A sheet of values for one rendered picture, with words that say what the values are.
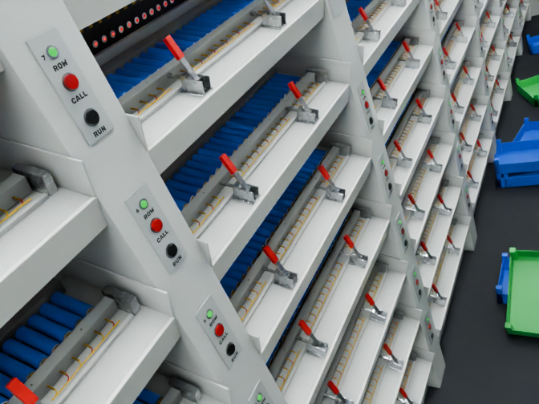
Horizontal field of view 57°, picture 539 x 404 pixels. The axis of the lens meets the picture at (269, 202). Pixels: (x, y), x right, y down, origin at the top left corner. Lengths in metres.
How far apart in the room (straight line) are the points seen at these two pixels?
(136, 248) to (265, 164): 0.36
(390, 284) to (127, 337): 0.92
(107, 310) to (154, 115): 0.27
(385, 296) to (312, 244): 0.46
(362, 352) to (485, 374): 0.69
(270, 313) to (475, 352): 1.17
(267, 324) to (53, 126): 0.51
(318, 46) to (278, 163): 0.35
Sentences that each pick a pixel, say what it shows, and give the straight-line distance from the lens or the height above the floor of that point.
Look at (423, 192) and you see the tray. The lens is 1.76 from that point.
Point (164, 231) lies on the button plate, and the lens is 0.65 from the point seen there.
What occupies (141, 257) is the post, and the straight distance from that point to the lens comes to 0.63.
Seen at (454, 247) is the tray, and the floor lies 0.18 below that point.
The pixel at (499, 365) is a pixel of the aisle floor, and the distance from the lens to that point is 1.92.
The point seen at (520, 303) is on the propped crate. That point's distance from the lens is 2.02.
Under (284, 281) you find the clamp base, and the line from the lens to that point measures 0.93.
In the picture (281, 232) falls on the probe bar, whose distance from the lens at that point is 1.00.
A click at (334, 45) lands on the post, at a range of 1.14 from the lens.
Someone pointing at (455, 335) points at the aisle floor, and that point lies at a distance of 2.01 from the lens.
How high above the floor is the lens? 1.53
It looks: 29 degrees down
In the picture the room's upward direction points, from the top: 24 degrees counter-clockwise
